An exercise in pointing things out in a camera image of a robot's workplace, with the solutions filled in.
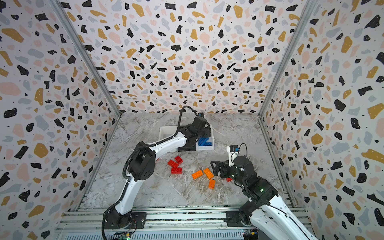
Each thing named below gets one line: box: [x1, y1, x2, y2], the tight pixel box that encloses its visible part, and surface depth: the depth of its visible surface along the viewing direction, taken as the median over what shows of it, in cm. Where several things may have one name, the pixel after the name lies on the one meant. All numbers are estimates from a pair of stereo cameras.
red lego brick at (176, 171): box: [171, 167, 183, 175], surface depth 92 cm
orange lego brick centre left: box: [192, 170, 204, 180], surface depth 92 cm
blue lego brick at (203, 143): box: [197, 140, 212, 146], surface depth 102 cm
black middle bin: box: [177, 124, 198, 152], surface depth 74 cm
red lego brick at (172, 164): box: [167, 159, 179, 169], surface depth 94 cm
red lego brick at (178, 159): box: [174, 155, 184, 165], surface depth 96 cm
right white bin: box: [196, 124, 215, 151], surface depth 100 cm
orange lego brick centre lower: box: [208, 179, 216, 190], surface depth 87 cm
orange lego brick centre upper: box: [203, 167, 214, 179], surface depth 91 cm
